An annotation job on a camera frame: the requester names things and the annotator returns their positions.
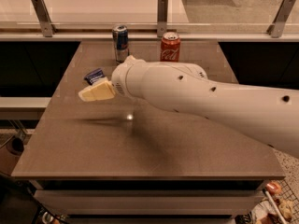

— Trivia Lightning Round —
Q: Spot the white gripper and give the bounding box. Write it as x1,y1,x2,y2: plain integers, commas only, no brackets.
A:
78,55,145,102

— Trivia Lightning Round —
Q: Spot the blue rxbar wrapper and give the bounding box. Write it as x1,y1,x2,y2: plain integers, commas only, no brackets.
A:
84,68,105,85

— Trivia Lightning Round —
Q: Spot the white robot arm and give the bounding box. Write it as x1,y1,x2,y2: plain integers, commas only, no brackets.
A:
78,56,299,158

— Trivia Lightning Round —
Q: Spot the blue silver energy drink can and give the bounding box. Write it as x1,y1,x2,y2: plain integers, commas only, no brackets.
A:
112,25,130,63

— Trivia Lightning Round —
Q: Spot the red coca-cola can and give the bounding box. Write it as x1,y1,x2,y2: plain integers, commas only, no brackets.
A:
160,32,180,62

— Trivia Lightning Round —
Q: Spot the glass railing panel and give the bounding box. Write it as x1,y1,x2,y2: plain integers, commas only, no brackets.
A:
0,0,299,33

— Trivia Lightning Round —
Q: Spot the dark round object left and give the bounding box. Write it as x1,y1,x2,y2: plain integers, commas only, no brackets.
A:
7,137,24,156

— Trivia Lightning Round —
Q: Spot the left metal railing bracket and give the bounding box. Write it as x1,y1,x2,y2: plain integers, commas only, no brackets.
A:
31,0,55,37

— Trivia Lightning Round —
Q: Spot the metal railing bracket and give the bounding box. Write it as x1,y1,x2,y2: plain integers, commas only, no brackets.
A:
266,0,296,38
157,0,168,37
31,0,55,37

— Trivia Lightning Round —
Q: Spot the middle metal railing bracket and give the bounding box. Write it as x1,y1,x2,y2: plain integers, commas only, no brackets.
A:
157,0,168,37

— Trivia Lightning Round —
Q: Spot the right metal railing bracket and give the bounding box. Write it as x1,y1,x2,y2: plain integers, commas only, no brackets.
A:
266,0,296,38

